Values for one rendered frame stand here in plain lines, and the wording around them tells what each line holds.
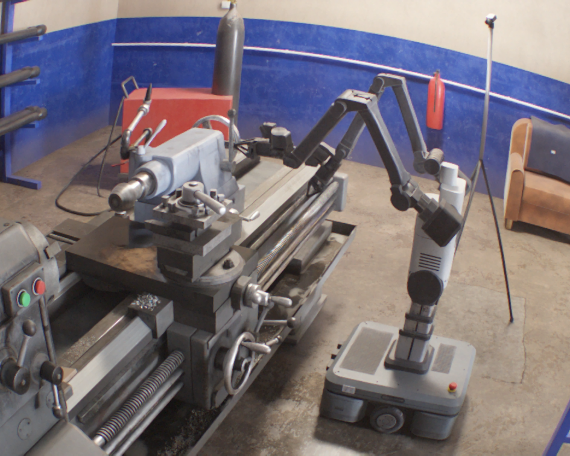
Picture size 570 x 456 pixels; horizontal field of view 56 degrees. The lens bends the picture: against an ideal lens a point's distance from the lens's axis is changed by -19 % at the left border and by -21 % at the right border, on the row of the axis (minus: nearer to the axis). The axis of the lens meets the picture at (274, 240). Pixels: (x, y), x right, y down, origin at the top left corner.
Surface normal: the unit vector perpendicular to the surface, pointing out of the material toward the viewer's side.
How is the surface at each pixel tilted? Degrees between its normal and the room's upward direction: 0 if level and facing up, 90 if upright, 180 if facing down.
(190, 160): 85
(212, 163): 76
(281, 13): 90
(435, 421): 90
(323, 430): 0
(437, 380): 0
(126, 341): 36
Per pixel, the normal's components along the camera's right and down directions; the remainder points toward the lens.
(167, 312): 0.93, 0.21
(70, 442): 0.55, -0.65
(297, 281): 0.07, -0.90
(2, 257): 0.71, -0.49
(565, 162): -0.21, 0.42
